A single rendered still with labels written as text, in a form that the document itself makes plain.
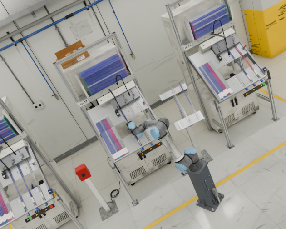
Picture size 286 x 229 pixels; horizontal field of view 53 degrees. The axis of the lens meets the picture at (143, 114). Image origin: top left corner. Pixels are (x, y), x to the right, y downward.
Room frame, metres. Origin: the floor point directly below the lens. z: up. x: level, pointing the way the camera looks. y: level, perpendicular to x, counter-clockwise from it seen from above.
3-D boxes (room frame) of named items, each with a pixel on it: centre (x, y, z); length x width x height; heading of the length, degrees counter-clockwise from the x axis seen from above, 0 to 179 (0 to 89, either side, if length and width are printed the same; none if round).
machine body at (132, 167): (3.35, 0.28, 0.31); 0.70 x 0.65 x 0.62; 98
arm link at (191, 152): (2.24, -0.26, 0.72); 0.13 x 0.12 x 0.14; 123
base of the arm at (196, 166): (2.24, -0.27, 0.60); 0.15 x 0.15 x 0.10
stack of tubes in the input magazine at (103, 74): (3.24, 0.21, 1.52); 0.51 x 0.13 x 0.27; 98
